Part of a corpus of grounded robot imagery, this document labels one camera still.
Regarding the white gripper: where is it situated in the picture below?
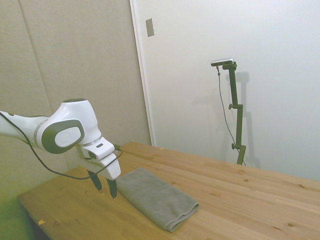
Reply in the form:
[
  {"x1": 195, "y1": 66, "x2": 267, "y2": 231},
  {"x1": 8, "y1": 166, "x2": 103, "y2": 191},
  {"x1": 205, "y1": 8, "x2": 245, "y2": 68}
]
[{"x1": 74, "y1": 144, "x2": 123, "y2": 200}]

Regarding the grey terry towel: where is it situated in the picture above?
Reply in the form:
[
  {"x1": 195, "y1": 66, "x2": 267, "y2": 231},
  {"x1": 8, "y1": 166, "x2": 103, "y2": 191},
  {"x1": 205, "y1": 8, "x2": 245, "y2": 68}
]
[{"x1": 116, "y1": 167, "x2": 201, "y2": 233}]

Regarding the white door frame trim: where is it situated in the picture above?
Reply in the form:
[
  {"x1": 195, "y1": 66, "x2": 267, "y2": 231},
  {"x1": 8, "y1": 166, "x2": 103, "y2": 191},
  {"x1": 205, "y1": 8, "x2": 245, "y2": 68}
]
[{"x1": 129, "y1": 0, "x2": 156, "y2": 147}]

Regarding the dark green camera stand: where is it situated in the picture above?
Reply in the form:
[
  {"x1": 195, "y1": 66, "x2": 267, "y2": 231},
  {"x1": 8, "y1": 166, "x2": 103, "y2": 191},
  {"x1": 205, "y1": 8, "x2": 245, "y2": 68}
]
[{"x1": 222, "y1": 63, "x2": 248, "y2": 166}]

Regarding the grey wall plate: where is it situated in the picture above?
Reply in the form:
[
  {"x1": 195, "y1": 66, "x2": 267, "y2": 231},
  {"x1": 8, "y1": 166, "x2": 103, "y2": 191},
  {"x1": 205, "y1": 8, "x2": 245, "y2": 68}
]
[{"x1": 145, "y1": 17, "x2": 156, "y2": 38}]

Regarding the silver camera on stand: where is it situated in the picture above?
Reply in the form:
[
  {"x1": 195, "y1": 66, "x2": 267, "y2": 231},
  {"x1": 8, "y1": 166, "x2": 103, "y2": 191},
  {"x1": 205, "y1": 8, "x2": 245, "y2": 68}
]
[{"x1": 210, "y1": 57, "x2": 235, "y2": 67}]

